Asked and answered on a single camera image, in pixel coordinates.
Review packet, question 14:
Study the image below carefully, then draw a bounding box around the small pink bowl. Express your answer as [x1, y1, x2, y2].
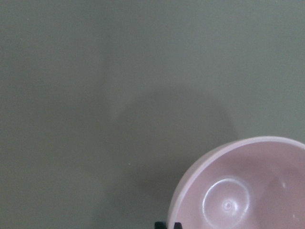
[166, 136, 305, 229]

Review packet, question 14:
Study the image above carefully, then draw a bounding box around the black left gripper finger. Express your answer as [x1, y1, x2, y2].
[154, 221, 166, 229]

